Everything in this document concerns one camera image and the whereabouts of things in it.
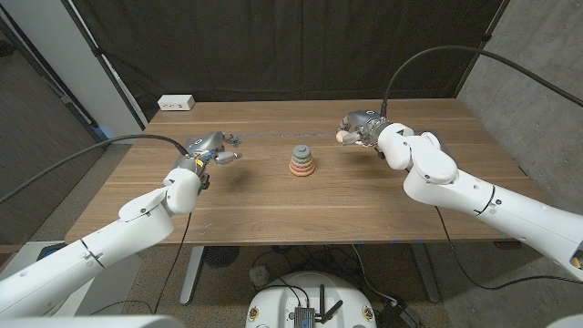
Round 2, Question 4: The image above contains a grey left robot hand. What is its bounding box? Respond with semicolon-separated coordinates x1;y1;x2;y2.
176;131;243;177

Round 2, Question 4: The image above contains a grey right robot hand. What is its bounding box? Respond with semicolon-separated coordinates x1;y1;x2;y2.
339;109;394;148

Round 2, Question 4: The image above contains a white right robot shoulder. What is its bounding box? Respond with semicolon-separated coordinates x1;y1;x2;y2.
544;313;583;328

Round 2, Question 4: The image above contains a white left robot shoulder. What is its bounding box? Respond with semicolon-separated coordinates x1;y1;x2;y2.
0;314;186;328

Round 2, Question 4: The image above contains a white power strip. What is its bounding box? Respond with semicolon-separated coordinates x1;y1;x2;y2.
157;94;196;112

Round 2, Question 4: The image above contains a black floor fan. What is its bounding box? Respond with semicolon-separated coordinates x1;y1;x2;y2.
203;245;241;270

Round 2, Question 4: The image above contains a black backdrop curtain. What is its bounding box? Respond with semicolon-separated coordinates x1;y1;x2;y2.
67;0;510;123

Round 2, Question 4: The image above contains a white table leg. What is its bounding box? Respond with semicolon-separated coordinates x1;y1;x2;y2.
179;245;206;304

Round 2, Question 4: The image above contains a black backdrop stand pole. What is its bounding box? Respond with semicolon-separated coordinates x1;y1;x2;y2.
453;0;511;99
60;0;149;131

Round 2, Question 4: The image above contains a grey round floor object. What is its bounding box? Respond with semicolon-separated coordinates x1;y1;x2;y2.
249;265;271;287

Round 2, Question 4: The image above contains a grey table leg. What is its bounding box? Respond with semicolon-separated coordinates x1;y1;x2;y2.
409;242;441;304

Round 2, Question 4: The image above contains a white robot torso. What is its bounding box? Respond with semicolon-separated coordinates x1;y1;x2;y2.
244;271;378;328

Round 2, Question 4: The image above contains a blue black foot pedal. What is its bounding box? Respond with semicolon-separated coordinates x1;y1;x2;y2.
38;243;67;259

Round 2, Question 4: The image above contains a black power adapter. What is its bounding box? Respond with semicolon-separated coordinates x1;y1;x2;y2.
373;299;423;328

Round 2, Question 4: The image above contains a silver router with antennas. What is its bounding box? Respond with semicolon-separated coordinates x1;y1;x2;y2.
293;283;345;328

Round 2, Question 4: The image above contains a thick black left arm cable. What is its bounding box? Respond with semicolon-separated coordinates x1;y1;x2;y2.
0;133;189;205

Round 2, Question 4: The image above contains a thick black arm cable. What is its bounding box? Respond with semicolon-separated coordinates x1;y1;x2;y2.
380;45;583;118
0;133;189;205

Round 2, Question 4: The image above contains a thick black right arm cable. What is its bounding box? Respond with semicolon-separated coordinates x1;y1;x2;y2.
380;45;583;118

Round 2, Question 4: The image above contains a thin black left arm wire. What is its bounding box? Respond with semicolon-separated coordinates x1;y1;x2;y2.
153;211;193;315

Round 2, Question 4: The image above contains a thin black arm wire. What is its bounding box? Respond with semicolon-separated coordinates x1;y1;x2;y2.
153;211;193;315
435;205;583;291

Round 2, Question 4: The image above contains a black floor cable bundle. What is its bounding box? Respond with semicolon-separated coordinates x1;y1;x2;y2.
251;244;365;286

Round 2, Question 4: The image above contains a white floor cable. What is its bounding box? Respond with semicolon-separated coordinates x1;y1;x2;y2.
351;244;400;305

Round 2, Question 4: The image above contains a thin black right arm wire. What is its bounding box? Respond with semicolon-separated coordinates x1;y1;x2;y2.
435;205;583;291

